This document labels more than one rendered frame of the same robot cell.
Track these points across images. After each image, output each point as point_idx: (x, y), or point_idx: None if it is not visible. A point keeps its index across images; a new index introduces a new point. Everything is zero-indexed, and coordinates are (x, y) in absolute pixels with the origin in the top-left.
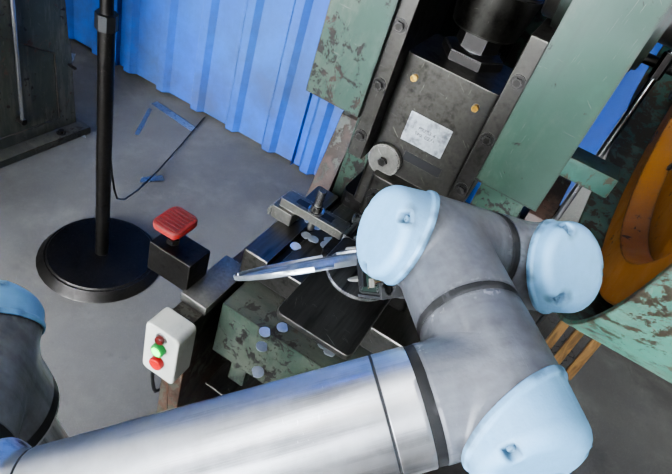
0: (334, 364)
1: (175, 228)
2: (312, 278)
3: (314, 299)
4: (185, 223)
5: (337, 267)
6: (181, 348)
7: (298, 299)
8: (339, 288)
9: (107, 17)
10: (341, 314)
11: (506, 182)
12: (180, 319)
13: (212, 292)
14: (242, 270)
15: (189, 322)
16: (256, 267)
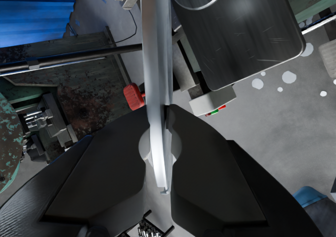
0: (289, 3)
1: (136, 102)
2: (188, 30)
3: (211, 45)
4: (133, 94)
5: (165, 184)
6: (217, 104)
7: (206, 62)
8: (207, 4)
9: (28, 65)
10: (240, 22)
11: None
12: (198, 100)
13: (185, 73)
14: (173, 44)
15: (201, 96)
16: (172, 39)
